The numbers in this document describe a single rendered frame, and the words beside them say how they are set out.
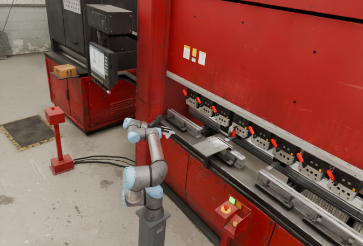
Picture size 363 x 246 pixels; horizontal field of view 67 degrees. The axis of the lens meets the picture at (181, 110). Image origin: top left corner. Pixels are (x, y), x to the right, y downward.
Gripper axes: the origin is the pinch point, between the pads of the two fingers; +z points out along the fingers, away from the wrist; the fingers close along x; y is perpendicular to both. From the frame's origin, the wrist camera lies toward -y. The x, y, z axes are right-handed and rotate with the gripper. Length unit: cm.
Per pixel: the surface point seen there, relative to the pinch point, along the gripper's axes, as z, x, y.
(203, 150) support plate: 38.1, -13.0, 13.2
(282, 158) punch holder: 69, 38, -8
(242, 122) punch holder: 52, 3, -21
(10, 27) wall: -234, -656, -3
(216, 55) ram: 25, -24, -63
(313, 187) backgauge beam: 107, 40, 8
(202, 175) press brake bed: 55, -28, 41
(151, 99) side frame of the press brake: 6, -93, -4
